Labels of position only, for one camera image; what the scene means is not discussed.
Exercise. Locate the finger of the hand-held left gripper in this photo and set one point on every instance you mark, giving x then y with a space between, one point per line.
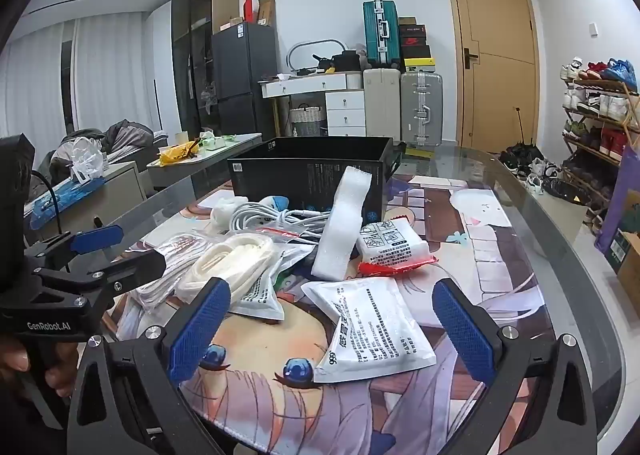
97 238
135 269

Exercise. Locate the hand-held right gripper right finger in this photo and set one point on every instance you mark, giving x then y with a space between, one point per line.
462 330

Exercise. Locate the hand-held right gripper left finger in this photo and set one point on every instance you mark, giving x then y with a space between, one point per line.
200 330

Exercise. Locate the large white sachet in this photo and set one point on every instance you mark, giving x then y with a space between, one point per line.
370 330

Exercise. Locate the red-edged white packet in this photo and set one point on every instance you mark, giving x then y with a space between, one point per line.
390 245

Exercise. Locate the clear zip bag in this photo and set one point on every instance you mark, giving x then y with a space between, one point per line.
295 257

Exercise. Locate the white foam block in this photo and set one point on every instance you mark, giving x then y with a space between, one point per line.
340 225

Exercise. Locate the black cardboard box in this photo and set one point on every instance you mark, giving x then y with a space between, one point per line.
300 175

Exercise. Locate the person's left hand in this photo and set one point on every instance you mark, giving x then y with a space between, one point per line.
12 360

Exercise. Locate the grey side cabinet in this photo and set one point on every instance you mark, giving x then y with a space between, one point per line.
115 195

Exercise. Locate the blue plastic packet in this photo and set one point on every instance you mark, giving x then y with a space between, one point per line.
65 197

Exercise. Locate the crumpled clear plastic bag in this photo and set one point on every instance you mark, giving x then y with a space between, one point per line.
87 160

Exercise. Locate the dark jacket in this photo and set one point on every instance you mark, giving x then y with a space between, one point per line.
127 137

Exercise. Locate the yellow bag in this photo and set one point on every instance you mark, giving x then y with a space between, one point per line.
177 154

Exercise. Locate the printed desk mat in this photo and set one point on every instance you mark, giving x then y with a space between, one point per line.
280 415

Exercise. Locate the grey coffee table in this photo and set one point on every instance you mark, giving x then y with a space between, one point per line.
210 160

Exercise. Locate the green white wrappers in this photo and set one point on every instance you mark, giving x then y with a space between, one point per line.
217 141

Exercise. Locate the white curtains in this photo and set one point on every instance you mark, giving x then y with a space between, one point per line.
110 75

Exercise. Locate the pile of shoes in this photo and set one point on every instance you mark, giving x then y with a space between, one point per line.
530 167

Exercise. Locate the brown cardboard box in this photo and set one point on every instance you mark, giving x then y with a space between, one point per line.
627 265

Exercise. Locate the purple bag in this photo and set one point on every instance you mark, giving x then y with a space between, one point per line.
620 205

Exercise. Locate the thin black stick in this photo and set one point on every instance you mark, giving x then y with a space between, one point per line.
521 127

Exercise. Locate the black refrigerator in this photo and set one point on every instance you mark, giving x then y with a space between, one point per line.
245 70

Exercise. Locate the silver suitcase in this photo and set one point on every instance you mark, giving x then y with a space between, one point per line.
421 110

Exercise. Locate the wicker basket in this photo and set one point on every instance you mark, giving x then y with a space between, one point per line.
307 121

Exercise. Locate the dark glass cabinet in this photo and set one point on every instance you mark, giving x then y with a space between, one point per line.
200 35

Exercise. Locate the wooden shoe rack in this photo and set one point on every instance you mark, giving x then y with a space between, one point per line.
600 135

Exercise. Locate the beige suitcase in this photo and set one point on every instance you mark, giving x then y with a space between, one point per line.
381 105

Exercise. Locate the white dresser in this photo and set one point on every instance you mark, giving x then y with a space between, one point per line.
330 100

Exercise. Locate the oval mirror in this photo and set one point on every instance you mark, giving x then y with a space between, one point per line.
292 52

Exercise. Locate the black yellow shoe box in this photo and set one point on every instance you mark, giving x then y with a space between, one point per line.
417 64

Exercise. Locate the tall cardboard box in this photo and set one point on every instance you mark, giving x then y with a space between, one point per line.
266 10

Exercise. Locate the black bag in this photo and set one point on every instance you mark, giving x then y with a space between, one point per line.
346 61

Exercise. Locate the wooden door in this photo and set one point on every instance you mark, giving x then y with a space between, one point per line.
500 35

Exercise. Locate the black red shoe box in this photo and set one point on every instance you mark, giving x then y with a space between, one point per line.
412 35

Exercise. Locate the teal suitcase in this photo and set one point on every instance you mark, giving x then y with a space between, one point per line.
380 35

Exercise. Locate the white light switch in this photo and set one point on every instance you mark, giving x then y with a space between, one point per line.
593 30

